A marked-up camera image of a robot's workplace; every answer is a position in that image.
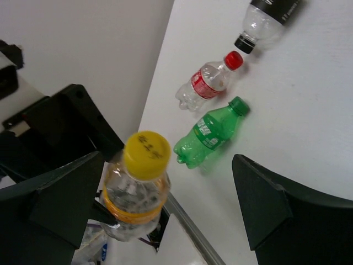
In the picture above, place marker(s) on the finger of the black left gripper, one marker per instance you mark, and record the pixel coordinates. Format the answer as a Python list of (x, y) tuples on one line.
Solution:
[(101, 214)]

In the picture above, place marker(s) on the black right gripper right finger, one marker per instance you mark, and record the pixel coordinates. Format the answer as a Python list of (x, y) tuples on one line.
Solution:
[(290, 223)]

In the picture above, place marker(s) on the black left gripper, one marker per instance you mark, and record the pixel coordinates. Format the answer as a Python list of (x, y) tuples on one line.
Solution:
[(37, 130)]

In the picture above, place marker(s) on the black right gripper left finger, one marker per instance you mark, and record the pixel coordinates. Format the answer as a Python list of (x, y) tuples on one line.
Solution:
[(43, 219)]

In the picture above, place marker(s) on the yellow cap clear bottle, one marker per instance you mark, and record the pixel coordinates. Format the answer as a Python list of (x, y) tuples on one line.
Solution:
[(136, 187)]

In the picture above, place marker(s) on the green plastic bottle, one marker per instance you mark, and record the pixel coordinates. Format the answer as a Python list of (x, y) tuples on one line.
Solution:
[(214, 129)]

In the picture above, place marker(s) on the red label clear bottle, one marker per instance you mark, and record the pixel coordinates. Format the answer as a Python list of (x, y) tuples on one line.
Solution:
[(208, 82)]

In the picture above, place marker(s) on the black label clear bottle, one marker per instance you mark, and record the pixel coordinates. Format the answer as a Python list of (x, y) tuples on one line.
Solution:
[(263, 19)]

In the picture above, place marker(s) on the silver aluminium front rail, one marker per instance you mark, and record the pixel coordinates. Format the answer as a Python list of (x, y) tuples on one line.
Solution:
[(209, 254)]

